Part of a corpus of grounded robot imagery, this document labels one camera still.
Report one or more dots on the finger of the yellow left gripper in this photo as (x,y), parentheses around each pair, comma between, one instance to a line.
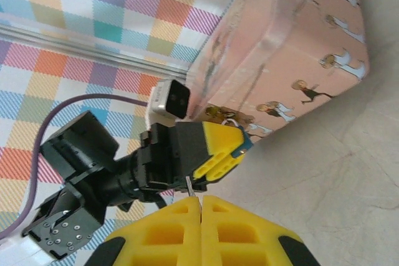
(223,166)
(215,138)

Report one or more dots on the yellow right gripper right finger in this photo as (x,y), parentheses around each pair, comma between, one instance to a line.
(243,238)

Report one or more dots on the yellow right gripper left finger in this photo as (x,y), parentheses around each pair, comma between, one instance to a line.
(162,238)

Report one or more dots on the small blue padlock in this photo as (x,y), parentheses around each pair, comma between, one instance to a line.
(246,143)

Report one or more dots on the silver key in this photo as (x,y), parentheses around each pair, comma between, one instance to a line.
(190,186)

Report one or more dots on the pink cartoon tin box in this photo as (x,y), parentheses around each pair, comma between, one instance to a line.
(296,60)

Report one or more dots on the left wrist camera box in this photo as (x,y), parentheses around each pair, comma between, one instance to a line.
(170,99)

